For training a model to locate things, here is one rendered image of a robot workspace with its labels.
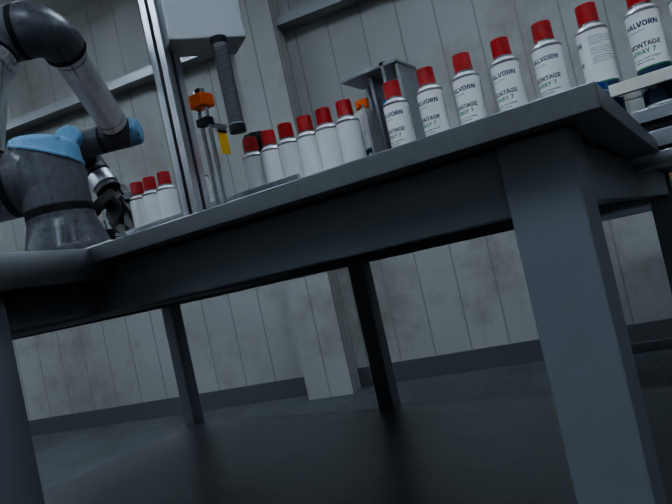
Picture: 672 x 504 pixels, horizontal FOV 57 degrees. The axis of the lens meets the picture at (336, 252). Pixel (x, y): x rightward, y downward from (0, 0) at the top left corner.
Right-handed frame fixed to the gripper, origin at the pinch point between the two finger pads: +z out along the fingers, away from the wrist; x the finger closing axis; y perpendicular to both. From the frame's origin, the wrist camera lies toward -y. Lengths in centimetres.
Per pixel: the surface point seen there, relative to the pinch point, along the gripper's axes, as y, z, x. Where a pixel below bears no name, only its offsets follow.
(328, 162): -2, 30, -58
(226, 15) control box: -7, -10, -64
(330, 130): -1, 25, -63
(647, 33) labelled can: -2, 58, -113
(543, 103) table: -64, 70, -100
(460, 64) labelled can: -1, 37, -90
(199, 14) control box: -12, -12, -61
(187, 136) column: -14.7, 6.0, -41.9
